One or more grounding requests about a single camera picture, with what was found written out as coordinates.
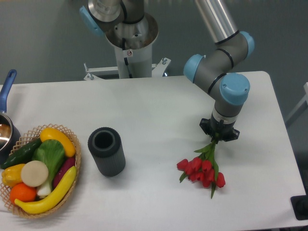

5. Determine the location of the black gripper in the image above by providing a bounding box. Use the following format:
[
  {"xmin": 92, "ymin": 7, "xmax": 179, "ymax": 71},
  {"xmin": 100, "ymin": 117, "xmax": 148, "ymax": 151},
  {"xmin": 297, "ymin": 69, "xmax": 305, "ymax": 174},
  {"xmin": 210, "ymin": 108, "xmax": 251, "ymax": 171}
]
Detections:
[{"xmin": 199, "ymin": 115, "xmax": 240, "ymax": 144}]

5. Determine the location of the red tulip bouquet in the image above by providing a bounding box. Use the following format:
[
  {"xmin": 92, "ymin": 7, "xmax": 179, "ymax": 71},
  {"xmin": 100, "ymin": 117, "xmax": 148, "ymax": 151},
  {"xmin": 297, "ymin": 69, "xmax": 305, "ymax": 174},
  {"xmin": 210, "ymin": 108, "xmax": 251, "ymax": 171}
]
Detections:
[{"xmin": 176, "ymin": 139, "xmax": 226, "ymax": 198}]

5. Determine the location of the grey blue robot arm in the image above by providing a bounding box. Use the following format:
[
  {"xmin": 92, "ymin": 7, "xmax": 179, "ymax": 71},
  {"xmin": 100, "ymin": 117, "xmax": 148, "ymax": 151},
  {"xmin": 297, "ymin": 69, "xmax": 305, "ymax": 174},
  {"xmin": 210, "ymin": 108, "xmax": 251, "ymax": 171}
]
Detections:
[{"xmin": 79, "ymin": 0, "xmax": 255, "ymax": 142}]

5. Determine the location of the black device at edge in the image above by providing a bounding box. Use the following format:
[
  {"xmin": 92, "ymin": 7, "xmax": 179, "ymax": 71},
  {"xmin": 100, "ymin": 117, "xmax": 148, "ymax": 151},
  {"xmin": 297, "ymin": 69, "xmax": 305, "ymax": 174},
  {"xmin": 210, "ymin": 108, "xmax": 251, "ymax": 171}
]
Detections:
[{"xmin": 290, "ymin": 195, "xmax": 308, "ymax": 220}]

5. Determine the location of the dark grey ribbed vase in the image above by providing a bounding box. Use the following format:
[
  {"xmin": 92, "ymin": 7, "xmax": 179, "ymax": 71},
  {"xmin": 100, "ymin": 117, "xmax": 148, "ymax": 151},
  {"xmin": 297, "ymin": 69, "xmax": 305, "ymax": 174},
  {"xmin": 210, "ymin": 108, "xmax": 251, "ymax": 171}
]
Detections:
[{"xmin": 88, "ymin": 127, "xmax": 126, "ymax": 177}]

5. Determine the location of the purple eggplant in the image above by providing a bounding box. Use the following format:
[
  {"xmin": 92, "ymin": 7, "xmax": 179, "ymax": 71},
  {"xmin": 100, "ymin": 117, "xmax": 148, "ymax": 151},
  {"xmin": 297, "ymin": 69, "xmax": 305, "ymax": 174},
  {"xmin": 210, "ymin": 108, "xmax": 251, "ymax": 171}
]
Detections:
[{"xmin": 52, "ymin": 157, "xmax": 75, "ymax": 189}]

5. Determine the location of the green lettuce leaf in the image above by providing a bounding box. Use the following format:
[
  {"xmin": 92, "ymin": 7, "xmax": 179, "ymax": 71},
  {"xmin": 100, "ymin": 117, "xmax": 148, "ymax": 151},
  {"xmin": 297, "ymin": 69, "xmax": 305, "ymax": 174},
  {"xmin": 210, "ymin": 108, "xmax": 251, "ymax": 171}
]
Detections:
[{"xmin": 32, "ymin": 140, "xmax": 65, "ymax": 199}]

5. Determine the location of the yellow squash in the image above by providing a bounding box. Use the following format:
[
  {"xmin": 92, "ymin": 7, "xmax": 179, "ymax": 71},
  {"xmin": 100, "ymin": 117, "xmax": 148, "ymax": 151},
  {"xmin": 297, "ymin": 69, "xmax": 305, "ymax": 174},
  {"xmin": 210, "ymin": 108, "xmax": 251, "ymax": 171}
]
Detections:
[{"xmin": 39, "ymin": 128, "xmax": 76, "ymax": 157}]

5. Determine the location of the woven wicker basket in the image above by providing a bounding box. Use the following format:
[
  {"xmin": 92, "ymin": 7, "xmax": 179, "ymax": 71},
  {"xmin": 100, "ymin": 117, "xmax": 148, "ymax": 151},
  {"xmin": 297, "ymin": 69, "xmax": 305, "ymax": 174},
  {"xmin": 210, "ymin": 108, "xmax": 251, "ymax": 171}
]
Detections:
[{"xmin": 0, "ymin": 124, "xmax": 81, "ymax": 219}]

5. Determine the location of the beige round disc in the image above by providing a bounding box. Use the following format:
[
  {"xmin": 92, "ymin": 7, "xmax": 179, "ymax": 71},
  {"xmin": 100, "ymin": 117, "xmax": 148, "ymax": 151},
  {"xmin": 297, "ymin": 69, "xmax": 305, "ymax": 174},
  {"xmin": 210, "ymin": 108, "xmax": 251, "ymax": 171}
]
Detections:
[{"xmin": 21, "ymin": 160, "xmax": 49, "ymax": 187}]

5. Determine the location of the yellow banana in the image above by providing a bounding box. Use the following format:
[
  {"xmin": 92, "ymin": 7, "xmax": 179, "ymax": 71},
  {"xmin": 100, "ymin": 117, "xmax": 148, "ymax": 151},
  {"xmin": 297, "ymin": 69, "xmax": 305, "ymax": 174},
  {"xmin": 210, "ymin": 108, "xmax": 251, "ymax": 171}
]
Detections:
[{"xmin": 14, "ymin": 166, "xmax": 77, "ymax": 215}]

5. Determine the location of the green cucumber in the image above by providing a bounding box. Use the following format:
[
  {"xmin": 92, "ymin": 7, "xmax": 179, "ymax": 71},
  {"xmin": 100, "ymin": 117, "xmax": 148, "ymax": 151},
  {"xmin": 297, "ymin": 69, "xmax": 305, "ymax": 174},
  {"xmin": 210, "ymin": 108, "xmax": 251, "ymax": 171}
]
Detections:
[{"xmin": 0, "ymin": 138, "xmax": 42, "ymax": 169}]

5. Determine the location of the orange fruit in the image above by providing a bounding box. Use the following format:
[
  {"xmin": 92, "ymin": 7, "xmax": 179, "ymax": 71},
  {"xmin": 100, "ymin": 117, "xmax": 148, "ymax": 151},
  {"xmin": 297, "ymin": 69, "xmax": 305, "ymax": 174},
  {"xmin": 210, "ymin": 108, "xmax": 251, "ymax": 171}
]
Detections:
[{"xmin": 10, "ymin": 183, "xmax": 37, "ymax": 205}]

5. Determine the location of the yellow bell pepper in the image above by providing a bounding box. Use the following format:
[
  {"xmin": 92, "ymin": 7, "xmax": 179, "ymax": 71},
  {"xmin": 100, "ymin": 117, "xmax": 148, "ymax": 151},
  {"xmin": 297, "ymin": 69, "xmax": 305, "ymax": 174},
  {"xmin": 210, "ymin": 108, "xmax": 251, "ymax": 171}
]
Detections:
[{"xmin": 1, "ymin": 164, "xmax": 25, "ymax": 188}]

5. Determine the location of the white frame at right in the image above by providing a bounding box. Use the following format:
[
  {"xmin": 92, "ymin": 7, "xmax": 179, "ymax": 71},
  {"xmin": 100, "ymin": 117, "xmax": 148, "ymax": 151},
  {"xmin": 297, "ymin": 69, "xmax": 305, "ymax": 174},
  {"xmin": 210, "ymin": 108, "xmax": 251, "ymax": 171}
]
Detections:
[{"xmin": 285, "ymin": 82, "xmax": 308, "ymax": 128}]

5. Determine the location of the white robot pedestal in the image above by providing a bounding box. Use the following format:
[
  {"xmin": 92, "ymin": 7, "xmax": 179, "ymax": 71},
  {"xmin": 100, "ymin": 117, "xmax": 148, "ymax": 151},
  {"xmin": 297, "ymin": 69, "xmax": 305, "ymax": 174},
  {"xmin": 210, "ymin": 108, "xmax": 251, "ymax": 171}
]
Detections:
[{"xmin": 80, "ymin": 9, "xmax": 171, "ymax": 80}]

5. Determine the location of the black cable on pedestal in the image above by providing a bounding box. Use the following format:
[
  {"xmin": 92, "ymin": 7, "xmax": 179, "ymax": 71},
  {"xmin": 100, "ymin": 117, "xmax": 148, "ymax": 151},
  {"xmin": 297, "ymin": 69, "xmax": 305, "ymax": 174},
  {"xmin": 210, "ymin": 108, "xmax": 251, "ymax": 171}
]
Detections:
[{"xmin": 121, "ymin": 38, "xmax": 133, "ymax": 79}]

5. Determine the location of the blue handled saucepan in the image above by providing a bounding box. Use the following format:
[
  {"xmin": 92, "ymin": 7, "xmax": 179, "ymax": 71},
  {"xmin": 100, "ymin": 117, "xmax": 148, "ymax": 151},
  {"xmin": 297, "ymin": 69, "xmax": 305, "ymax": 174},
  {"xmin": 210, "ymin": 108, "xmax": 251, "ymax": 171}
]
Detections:
[{"xmin": 0, "ymin": 69, "xmax": 20, "ymax": 164}]

